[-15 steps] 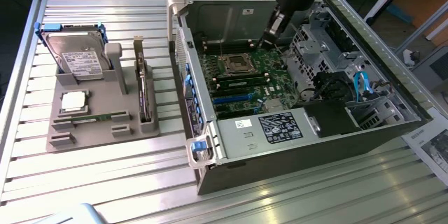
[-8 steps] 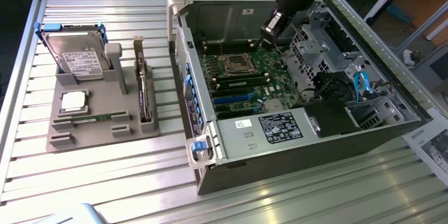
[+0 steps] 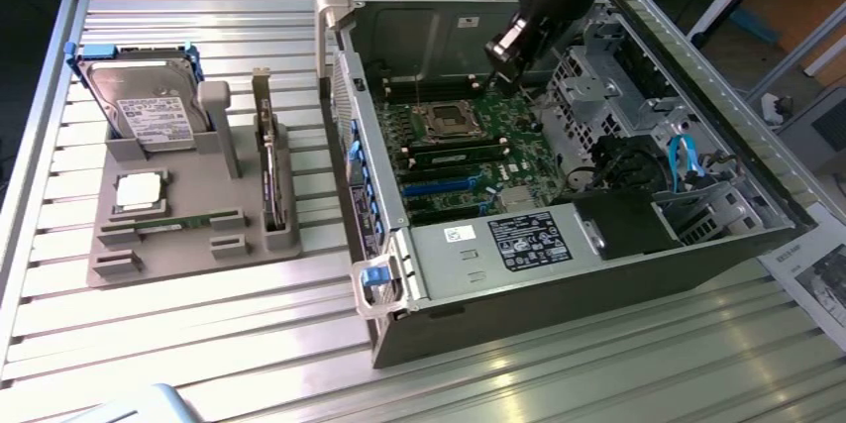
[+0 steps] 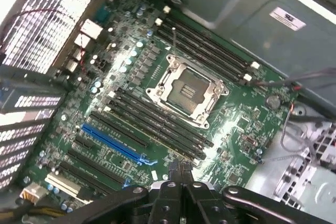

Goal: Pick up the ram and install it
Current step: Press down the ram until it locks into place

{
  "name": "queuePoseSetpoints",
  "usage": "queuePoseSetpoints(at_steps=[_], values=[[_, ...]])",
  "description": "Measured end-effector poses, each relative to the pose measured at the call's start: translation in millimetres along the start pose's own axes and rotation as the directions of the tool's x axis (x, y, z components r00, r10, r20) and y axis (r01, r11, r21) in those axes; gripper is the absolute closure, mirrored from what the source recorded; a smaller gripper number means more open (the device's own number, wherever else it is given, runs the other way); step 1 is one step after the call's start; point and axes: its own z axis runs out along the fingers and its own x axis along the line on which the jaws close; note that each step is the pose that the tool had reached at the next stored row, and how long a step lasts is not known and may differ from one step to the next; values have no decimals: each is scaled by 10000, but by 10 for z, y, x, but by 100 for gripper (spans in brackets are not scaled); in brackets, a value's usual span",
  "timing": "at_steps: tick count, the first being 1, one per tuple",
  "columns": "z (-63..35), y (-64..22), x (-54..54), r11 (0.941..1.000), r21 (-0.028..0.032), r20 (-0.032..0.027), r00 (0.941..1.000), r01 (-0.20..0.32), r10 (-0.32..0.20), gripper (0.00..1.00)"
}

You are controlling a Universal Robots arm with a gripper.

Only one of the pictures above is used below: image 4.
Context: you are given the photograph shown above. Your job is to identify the black RAM slot white latch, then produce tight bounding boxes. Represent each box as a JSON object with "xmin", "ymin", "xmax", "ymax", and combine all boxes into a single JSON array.
[
  {"xmin": 155, "ymin": 18, "xmax": 253, "ymax": 82},
  {"xmin": 162, "ymin": 6, "xmax": 261, "ymax": 70},
  {"xmin": 108, "ymin": 90, "xmax": 211, "ymax": 154},
  {"xmin": 103, "ymin": 105, "xmax": 202, "ymax": 164}
]

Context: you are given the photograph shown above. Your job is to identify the blue expansion slot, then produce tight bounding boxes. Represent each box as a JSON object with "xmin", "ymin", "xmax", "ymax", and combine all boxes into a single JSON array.
[{"xmin": 81, "ymin": 123, "xmax": 158, "ymax": 166}]

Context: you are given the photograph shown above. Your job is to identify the green motherboard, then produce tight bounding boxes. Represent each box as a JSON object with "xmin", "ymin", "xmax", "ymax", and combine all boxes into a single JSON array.
[{"xmin": 17, "ymin": 0, "xmax": 300, "ymax": 205}]

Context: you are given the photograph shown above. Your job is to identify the long black expansion slot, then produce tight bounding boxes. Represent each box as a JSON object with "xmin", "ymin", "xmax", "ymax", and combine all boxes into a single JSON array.
[
  {"xmin": 90, "ymin": 113, "xmax": 148, "ymax": 148},
  {"xmin": 58, "ymin": 161, "xmax": 114, "ymax": 194},
  {"xmin": 67, "ymin": 149, "xmax": 131, "ymax": 186}
]

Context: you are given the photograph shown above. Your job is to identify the short black expansion slot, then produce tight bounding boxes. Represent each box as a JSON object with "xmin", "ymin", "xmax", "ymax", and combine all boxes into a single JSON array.
[{"xmin": 75, "ymin": 136, "xmax": 93, "ymax": 149}]

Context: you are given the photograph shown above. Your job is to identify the silver CPU socket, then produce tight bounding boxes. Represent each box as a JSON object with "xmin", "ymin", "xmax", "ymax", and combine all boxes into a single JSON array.
[{"xmin": 145, "ymin": 54, "xmax": 226, "ymax": 127}]

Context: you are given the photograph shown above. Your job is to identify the white expansion slot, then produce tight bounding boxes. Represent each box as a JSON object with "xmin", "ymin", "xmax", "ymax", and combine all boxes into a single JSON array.
[{"xmin": 44, "ymin": 174, "xmax": 82, "ymax": 196}]

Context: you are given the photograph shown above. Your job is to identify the metal disk bay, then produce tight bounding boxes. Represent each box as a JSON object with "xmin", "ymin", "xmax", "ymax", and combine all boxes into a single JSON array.
[{"xmin": 265, "ymin": 120, "xmax": 336, "ymax": 205}]

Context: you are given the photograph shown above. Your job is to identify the silver coin cell battery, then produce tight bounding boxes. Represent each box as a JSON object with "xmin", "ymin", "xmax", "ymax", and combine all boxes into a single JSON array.
[{"xmin": 266, "ymin": 95, "xmax": 281, "ymax": 109}]

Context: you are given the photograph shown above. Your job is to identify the white power connector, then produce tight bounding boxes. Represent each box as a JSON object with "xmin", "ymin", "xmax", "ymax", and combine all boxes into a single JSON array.
[{"xmin": 19, "ymin": 183, "xmax": 48, "ymax": 204}]

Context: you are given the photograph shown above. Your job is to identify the thin metal locking lever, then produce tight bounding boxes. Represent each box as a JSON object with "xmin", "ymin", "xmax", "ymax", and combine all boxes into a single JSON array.
[{"xmin": 172, "ymin": 26, "xmax": 180, "ymax": 57}]

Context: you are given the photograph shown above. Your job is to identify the perforated slot cover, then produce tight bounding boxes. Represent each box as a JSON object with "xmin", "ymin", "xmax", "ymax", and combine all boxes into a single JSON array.
[
  {"xmin": 0, "ymin": 140, "xmax": 38, "ymax": 159},
  {"xmin": 14, "ymin": 93, "xmax": 65, "ymax": 111},
  {"xmin": 0, "ymin": 123, "xmax": 46, "ymax": 145}
]

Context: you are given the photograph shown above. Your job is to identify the silver rear port block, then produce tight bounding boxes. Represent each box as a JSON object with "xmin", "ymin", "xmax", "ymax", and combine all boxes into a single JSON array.
[{"xmin": 73, "ymin": 20, "xmax": 103, "ymax": 49}]

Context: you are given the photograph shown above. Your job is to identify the blue rear port connector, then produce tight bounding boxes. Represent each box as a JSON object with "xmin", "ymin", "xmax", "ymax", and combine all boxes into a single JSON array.
[{"xmin": 93, "ymin": 5, "xmax": 111, "ymax": 23}]

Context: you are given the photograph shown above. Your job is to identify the white printed label sticker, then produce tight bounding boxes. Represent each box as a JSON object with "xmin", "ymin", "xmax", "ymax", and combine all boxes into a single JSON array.
[{"xmin": 269, "ymin": 6, "xmax": 307, "ymax": 31}]

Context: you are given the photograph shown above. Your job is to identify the perforated metal vent grille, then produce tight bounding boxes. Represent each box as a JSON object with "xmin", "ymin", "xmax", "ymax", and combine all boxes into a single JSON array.
[{"xmin": 0, "ymin": 0, "xmax": 93, "ymax": 76}]

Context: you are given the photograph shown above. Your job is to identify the thin grey wire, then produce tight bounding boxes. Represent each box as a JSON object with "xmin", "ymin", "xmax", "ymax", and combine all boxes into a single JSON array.
[{"xmin": 278, "ymin": 103, "xmax": 320, "ymax": 163}]

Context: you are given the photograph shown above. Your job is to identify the yellow and black power wires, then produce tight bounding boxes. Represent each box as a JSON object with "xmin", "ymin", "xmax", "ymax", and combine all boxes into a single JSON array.
[{"xmin": 18, "ymin": 200, "xmax": 69, "ymax": 219}]

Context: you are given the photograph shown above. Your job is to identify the grey wire bundle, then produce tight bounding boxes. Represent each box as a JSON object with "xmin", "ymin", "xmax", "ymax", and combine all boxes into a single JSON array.
[{"xmin": 249, "ymin": 68, "xmax": 336, "ymax": 89}]

